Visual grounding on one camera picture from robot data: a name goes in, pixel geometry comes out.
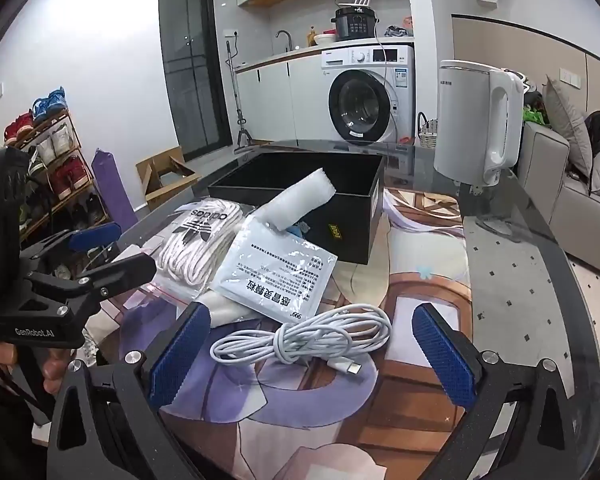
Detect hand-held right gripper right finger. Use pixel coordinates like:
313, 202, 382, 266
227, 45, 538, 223
411, 302, 581, 480

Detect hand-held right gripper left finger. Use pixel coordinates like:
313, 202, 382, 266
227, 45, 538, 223
47, 302, 212, 480

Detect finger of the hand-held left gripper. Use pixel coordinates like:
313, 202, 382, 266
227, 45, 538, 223
27, 252, 157, 312
22, 222, 123, 273

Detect bag of white shoelaces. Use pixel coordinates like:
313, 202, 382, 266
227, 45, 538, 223
130, 197, 257, 307

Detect white charging cable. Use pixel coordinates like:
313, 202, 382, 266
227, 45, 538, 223
209, 302, 393, 377

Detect black storage box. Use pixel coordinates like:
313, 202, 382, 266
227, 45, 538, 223
207, 152, 386, 266

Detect white foam roll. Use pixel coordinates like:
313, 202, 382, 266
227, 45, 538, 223
257, 169, 337, 233

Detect person's left forearm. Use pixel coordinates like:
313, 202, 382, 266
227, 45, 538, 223
0, 372, 53, 480

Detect person's left hand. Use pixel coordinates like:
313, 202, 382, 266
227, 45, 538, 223
0, 343, 78, 396

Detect purple yoga mat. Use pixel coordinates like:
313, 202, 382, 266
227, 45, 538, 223
91, 148, 138, 233

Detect printed table mat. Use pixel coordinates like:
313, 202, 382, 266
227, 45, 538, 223
87, 187, 473, 480

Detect open cardboard box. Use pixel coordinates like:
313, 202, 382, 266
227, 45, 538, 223
135, 146, 201, 211

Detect grey dotted rug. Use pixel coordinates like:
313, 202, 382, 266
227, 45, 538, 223
462, 215, 581, 411

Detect wooden shoe rack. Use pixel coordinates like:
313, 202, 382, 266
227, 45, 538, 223
2, 110, 111, 281

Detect collection of sneakers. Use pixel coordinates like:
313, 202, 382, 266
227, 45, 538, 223
0, 87, 108, 281

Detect white sachet packet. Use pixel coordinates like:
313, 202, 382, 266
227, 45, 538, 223
209, 214, 339, 322

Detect mop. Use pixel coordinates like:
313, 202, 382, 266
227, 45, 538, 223
225, 40, 256, 153

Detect dark glass door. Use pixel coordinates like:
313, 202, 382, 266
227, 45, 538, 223
158, 0, 233, 163

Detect grey sofa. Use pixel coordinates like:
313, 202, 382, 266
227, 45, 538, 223
517, 120, 600, 271

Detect woven wicker basket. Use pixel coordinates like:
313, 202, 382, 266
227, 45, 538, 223
417, 112, 438, 148

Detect white base cabinets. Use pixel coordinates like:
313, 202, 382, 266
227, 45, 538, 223
235, 57, 331, 143

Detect white electric kettle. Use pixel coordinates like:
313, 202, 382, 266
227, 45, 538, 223
432, 59, 525, 187

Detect white washing machine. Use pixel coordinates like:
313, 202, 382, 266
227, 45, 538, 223
321, 45, 416, 145

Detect beige piped pillow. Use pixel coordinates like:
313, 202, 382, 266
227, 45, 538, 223
545, 75, 593, 178

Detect black pressure cooker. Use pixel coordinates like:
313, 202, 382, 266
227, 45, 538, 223
332, 7, 381, 42

